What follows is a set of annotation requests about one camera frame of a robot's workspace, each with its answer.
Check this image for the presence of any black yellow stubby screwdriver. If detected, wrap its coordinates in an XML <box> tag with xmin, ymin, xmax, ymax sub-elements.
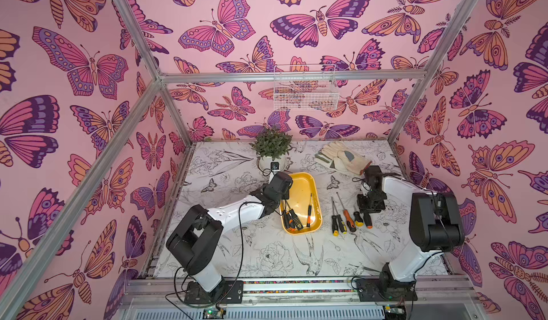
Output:
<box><xmin>353</xmin><ymin>207</ymin><xmax>364</xmax><ymax>227</ymax></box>

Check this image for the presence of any yellow plastic storage tray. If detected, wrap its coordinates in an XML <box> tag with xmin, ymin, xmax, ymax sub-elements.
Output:
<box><xmin>280</xmin><ymin>173</ymin><xmax>323</xmax><ymax>235</ymax></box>

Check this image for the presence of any black yellow Deli screwdriver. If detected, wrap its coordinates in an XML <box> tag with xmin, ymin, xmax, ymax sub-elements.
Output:
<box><xmin>331</xmin><ymin>197</ymin><xmax>339</xmax><ymax>237</ymax></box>

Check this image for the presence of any small orange precision screwdriver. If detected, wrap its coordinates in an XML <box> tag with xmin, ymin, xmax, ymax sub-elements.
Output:
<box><xmin>306</xmin><ymin>193</ymin><xmax>313</xmax><ymax>228</ymax></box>

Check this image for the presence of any black orange handled screwdriver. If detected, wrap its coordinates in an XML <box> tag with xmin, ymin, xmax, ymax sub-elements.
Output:
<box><xmin>363</xmin><ymin>212</ymin><xmax>373</xmax><ymax>229</ymax></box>

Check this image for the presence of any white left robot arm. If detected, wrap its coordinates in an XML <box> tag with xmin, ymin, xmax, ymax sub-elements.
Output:
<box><xmin>166</xmin><ymin>172</ymin><xmax>293</xmax><ymax>294</ymax></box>

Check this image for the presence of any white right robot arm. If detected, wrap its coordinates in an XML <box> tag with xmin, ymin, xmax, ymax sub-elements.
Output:
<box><xmin>357</xmin><ymin>165</ymin><xmax>465</xmax><ymax>288</ymax></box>

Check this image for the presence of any black grey screwdriver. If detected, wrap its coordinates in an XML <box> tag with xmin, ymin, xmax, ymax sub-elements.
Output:
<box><xmin>285</xmin><ymin>201</ymin><xmax>303</xmax><ymax>231</ymax></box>

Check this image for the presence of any white plastic plant pot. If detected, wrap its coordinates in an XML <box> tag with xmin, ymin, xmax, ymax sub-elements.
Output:
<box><xmin>258</xmin><ymin>155</ymin><xmax>288</xmax><ymax>173</ymax></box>

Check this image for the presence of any cream green work glove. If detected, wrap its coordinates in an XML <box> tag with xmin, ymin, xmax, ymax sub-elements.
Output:
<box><xmin>314</xmin><ymin>151</ymin><xmax>355</xmax><ymax>177</ymax></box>

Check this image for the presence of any green leafy plant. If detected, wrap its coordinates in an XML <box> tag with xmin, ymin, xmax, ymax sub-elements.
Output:
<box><xmin>251</xmin><ymin>128</ymin><xmax>293</xmax><ymax>159</ymax></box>

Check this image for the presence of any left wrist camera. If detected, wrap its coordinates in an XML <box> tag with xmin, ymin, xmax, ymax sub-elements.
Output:
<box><xmin>270</xmin><ymin>161</ymin><xmax>281</xmax><ymax>172</ymax></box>

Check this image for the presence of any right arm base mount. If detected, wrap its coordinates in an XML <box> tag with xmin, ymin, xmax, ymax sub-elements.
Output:
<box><xmin>350</xmin><ymin>263</ymin><xmax>418</xmax><ymax>302</ymax></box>

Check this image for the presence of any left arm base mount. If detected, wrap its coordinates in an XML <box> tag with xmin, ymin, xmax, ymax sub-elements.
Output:
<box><xmin>184</xmin><ymin>280</ymin><xmax>244</xmax><ymax>306</ymax></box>

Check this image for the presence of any white wire basket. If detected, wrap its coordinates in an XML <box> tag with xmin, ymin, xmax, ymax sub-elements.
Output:
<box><xmin>272</xmin><ymin>70</ymin><xmax>340</xmax><ymax>113</ymax></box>

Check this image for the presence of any white slotted cable duct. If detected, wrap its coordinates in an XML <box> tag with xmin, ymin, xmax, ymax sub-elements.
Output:
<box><xmin>122</xmin><ymin>305</ymin><xmax>385</xmax><ymax>319</ymax></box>

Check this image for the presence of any aluminium frame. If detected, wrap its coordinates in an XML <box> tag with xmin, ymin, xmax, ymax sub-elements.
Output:
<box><xmin>0</xmin><ymin>0</ymin><xmax>493</xmax><ymax>320</ymax></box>

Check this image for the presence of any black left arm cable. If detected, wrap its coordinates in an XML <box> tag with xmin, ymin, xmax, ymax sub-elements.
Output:
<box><xmin>164</xmin><ymin>199</ymin><xmax>268</xmax><ymax>320</ymax></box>

